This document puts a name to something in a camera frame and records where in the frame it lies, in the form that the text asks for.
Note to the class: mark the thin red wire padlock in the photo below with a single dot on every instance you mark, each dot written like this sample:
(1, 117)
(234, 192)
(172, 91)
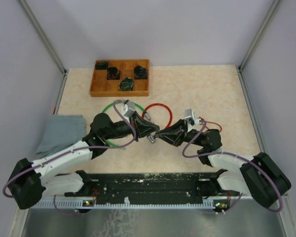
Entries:
(219, 127)

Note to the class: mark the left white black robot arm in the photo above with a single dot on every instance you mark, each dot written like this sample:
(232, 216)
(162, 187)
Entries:
(30, 181)

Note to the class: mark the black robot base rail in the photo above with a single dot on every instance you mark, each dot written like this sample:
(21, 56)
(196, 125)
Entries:
(145, 191)

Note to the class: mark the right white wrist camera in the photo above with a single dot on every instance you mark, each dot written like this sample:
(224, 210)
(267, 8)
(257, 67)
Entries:
(191, 116)

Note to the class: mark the green cable lock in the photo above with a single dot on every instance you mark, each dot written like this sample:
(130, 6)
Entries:
(109, 142)

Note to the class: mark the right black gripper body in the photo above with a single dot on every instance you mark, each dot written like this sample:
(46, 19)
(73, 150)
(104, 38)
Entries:
(185, 134)

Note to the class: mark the black dotted rolled tie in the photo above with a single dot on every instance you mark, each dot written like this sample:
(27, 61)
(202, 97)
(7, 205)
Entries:
(140, 72)

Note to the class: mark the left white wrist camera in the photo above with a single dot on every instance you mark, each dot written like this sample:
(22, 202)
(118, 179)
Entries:
(128, 108)

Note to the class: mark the blue yellow rolled tie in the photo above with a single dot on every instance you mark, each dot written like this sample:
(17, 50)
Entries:
(127, 84)

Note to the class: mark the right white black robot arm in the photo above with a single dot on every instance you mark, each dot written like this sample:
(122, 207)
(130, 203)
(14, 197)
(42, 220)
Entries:
(257, 176)

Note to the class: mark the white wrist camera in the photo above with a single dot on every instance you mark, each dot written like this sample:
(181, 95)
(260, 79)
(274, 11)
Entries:
(191, 116)
(128, 108)

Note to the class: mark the wooden compartment tray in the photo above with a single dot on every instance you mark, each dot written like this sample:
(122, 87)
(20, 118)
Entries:
(101, 87)

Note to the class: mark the dark green rolled tie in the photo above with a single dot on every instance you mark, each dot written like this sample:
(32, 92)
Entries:
(101, 65)

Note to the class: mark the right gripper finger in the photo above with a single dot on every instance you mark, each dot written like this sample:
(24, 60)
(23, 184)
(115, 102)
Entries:
(170, 139)
(180, 125)

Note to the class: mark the black orange rolled tie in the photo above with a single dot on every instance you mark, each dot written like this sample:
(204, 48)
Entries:
(113, 73)

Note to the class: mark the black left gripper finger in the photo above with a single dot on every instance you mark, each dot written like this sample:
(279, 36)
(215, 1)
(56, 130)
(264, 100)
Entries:
(142, 134)
(148, 126)

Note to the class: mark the red cable lock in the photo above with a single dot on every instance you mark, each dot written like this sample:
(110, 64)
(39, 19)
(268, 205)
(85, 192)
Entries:
(147, 116)

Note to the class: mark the folded blue jeans cloth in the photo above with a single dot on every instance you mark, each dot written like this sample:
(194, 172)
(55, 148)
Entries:
(61, 132)

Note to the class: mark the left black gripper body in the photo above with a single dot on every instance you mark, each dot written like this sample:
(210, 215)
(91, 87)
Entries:
(132, 120)

